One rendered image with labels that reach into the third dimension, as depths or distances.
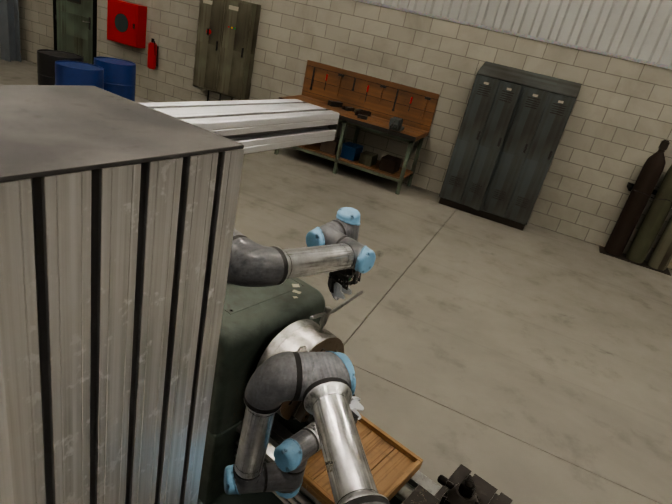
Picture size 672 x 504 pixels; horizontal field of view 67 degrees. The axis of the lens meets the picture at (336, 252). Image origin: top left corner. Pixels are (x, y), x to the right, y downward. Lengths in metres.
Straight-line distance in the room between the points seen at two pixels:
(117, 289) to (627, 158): 7.64
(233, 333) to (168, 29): 8.96
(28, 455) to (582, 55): 7.61
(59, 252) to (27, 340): 0.07
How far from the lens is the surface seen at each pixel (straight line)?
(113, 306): 0.50
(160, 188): 0.48
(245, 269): 1.19
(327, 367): 1.23
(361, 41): 8.36
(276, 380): 1.21
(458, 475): 1.78
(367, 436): 1.89
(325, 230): 1.53
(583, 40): 7.87
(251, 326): 1.64
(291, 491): 1.58
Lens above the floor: 2.17
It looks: 24 degrees down
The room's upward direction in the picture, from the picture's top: 13 degrees clockwise
